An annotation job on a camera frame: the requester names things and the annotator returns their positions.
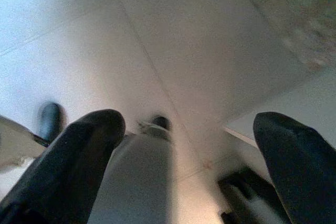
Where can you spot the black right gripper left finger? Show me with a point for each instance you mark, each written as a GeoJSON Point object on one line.
{"type": "Point", "coordinates": [65, 171]}

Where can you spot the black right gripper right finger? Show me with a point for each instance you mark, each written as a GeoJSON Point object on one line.
{"type": "Point", "coordinates": [302, 169]}

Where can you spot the grey robot right leg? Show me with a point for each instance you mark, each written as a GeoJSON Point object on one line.
{"type": "Point", "coordinates": [141, 182]}

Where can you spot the patterned floor mat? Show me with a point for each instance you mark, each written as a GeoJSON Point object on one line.
{"type": "Point", "coordinates": [302, 11]}

